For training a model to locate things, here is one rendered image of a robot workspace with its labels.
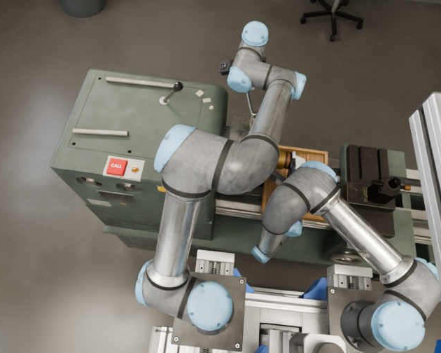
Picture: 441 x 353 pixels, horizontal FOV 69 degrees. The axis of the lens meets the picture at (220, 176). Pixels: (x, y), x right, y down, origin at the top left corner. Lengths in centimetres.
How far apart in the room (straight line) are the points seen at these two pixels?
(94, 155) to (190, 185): 63
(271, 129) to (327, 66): 266
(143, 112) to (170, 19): 244
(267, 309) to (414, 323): 46
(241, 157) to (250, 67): 39
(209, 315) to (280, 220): 33
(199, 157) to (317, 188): 45
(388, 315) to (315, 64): 269
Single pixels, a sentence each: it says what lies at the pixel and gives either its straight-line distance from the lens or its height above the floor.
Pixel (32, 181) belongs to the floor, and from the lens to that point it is 284.
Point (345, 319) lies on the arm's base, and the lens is 116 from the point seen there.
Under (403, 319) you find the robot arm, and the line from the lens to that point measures 102.
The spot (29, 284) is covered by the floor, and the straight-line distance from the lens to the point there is 259.
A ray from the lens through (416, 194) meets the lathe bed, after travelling 186.
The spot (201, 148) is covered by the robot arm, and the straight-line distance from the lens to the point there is 64.
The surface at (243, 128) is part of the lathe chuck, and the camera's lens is 126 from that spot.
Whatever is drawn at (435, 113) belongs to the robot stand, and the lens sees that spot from 39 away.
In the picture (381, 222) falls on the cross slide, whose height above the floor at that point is 97.
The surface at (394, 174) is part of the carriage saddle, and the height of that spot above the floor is 93.
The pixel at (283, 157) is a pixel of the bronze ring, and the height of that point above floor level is 112.
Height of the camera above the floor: 228
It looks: 65 degrees down
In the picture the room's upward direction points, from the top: 4 degrees clockwise
